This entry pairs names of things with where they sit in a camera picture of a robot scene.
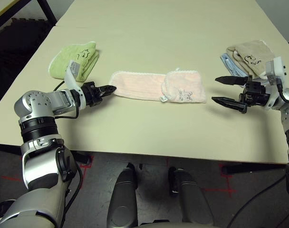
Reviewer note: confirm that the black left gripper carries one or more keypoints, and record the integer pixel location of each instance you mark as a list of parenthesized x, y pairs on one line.
[(91, 93)]

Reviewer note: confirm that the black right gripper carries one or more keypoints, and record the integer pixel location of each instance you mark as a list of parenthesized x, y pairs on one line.
[(255, 92)]

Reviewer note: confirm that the pink fluffy towel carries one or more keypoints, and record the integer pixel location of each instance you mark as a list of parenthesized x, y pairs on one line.
[(139, 85)]

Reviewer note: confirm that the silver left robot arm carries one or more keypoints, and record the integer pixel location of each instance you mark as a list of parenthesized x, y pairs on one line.
[(40, 114)]

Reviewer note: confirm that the light blue folded towel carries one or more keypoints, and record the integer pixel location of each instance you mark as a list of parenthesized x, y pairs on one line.
[(230, 65)]

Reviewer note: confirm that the beige folded towel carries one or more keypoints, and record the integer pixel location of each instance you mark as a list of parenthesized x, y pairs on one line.
[(251, 53)]

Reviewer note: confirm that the green folded towel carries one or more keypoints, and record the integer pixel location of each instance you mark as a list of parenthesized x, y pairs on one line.
[(70, 59)]

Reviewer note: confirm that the grey right robot leg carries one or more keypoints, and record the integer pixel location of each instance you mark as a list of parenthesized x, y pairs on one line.
[(192, 202)]

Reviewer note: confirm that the beige robot torso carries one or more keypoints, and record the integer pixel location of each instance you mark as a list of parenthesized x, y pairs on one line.
[(177, 224)]

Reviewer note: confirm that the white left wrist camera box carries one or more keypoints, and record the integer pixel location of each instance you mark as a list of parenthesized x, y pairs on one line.
[(72, 76)]

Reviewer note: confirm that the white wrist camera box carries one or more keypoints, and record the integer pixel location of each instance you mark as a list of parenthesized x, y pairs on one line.
[(275, 71), (72, 76)]

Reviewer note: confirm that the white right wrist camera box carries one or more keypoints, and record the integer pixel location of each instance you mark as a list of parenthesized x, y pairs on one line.
[(275, 71)]

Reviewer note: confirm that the yellow-edged table with black frame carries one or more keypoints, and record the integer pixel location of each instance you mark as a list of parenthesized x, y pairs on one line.
[(45, 12)]

